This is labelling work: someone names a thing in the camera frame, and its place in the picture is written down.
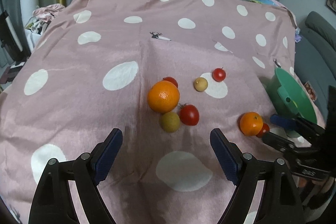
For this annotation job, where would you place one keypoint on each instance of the grey sofa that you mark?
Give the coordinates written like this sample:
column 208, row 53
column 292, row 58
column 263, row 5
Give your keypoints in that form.
column 315, row 57

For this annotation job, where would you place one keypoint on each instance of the small beige round fruit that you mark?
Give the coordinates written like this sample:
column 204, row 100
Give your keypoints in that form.
column 200, row 84

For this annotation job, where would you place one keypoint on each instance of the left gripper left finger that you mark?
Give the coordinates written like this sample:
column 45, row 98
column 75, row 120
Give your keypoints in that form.
column 52, row 202

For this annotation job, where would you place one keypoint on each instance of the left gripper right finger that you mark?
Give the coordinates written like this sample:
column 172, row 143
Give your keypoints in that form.
column 280, row 201

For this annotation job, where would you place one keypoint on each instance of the pink polka dot cloth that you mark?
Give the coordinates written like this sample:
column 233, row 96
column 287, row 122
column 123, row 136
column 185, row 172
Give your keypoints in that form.
column 91, row 72

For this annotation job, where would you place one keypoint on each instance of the large orange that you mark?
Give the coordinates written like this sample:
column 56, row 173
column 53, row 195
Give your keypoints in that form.
column 251, row 123

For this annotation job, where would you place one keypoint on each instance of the small red tomato right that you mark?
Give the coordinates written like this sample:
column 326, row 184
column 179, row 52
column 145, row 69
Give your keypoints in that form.
column 219, row 74

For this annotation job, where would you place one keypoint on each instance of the pile of clothes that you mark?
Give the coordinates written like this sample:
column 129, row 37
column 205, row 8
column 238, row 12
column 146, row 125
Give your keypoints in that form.
column 42, row 17

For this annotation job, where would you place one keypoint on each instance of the small red tomato left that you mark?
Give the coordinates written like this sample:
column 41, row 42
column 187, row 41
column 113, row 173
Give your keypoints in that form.
column 171, row 80

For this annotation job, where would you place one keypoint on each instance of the small olive green fruit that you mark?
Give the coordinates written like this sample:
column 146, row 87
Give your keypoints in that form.
column 170, row 122

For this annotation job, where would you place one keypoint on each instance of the small red tomato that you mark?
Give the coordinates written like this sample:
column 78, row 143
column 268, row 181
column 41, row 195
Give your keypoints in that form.
column 171, row 80
column 219, row 74

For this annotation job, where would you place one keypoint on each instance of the person's right hand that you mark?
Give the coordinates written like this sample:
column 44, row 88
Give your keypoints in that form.
column 316, row 186

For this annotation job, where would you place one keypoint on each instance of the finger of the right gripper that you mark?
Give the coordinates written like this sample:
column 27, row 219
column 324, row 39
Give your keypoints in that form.
column 277, row 142
column 297, row 124

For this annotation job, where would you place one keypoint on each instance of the large red tomato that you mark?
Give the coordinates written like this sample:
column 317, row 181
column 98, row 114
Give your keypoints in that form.
column 189, row 115

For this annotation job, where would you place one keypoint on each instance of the green plastic bowl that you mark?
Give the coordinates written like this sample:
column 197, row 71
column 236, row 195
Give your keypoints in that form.
column 290, row 101

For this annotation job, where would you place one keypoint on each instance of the snack packet on sofa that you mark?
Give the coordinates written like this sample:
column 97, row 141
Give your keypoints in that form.
column 310, row 91

